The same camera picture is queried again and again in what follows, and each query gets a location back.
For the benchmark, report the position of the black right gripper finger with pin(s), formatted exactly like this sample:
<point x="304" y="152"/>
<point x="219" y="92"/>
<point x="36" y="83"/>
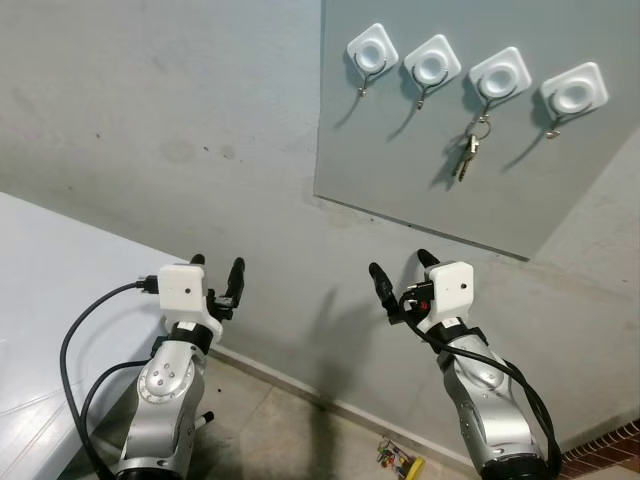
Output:
<point x="380" y="282"/>
<point x="427" y="258"/>

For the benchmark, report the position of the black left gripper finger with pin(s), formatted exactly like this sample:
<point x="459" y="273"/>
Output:
<point x="237" y="272"/>
<point x="197" y="259"/>

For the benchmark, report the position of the white rod black tip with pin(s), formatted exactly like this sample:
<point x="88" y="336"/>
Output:
<point x="203" y="421"/>

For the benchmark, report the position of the small colourful toy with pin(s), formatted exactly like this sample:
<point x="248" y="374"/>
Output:
<point x="410" y="467"/>

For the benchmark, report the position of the white table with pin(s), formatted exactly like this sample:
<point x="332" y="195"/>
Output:
<point x="40" y="300"/>

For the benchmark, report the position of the red brick ledge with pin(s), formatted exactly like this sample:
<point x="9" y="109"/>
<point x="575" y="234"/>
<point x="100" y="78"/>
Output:
<point x="615" y="445"/>

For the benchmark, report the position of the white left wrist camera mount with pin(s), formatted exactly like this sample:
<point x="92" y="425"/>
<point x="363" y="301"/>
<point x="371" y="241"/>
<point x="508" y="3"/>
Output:
<point x="182" y="287"/>

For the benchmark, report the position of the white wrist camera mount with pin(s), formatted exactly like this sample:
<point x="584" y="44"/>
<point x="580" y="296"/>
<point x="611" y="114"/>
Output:
<point x="182" y="287"/>
<point x="450" y="287"/>

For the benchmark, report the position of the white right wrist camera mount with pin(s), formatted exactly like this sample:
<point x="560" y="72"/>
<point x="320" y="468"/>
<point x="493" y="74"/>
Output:
<point x="450" y="287"/>

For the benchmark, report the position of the grey wall board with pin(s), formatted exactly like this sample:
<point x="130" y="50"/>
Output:
<point x="400" y="170"/>

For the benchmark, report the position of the white square wall hook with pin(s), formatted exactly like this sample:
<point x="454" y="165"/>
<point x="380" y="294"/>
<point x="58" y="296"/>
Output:
<point x="432" y="65"/>
<point x="372" y="48"/>
<point x="574" y="92"/>
<point x="500" y="73"/>

